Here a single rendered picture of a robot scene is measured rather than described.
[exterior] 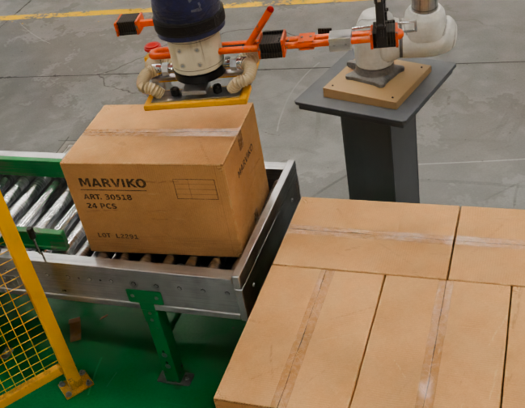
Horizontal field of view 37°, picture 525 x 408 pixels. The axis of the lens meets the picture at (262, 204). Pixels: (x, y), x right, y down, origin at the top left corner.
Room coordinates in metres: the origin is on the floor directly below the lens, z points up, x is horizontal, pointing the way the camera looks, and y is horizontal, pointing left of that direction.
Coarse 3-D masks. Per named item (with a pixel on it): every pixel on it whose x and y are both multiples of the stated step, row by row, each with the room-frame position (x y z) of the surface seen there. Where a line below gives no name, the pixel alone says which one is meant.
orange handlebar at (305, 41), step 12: (144, 24) 2.67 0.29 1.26; (288, 36) 2.32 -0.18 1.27; (300, 36) 2.29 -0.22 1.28; (312, 36) 2.27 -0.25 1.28; (324, 36) 2.28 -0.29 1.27; (360, 36) 2.22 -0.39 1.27; (156, 48) 2.42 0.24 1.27; (228, 48) 2.32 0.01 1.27; (240, 48) 2.31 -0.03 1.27; (252, 48) 2.30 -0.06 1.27; (288, 48) 2.27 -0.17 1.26; (300, 48) 2.26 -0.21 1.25; (312, 48) 2.25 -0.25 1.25
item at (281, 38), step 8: (264, 32) 2.36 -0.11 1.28; (272, 32) 2.35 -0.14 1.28; (280, 32) 2.34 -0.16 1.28; (264, 40) 2.31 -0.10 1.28; (272, 40) 2.30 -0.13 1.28; (280, 40) 2.28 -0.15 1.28; (264, 48) 2.27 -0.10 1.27; (272, 48) 2.26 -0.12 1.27; (280, 48) 2.26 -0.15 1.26; (264, 56) 2.27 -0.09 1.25; (272, 56) 2.26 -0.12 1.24; (280, 56) 2.26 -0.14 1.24
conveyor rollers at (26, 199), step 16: (0, 176) 3.11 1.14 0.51; (16, 176) 3.07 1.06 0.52; (32, 176) 3.03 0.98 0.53; (16, 192) 2.92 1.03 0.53; (32, 192) 2.88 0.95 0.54; (48, 192) 2.85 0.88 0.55; (64, 192) 2.82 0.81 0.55; (272, 192) 2.53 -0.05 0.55; (16, 208) 2.77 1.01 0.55; (32, 208) 2.74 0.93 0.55; (64, 208) 2.75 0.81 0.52; (16, 224) 2.65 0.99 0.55; (48, 224) 2.63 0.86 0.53; (64, 224) 2.59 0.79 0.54; (80, 224) 2.56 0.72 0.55; (80, 240) 2.50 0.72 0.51; (112, 256) 2.36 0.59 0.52; (128, 256) 2.31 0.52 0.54; (144, 256) 2.28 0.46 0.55; (176, 256) 2.26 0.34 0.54; (192, 256) 2.23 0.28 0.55
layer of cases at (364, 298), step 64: (320, 256) 2.10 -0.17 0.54; (384, 256) 2.04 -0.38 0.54; (448, 256) 1.97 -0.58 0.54; (512, 256) 1.91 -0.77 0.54; (256, 320) 1.85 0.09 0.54; (320, 320) 1.79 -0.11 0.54; (384, 320) 1.74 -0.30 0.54; (448, 320) 1.69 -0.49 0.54; (512, 320) 1.64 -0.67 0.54; (256, 384) 1.58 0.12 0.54; (320, 384) 1.54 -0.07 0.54; (384, 384) 1.49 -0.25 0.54; (448, 384) 1.45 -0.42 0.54; (512, 384) 1.41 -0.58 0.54
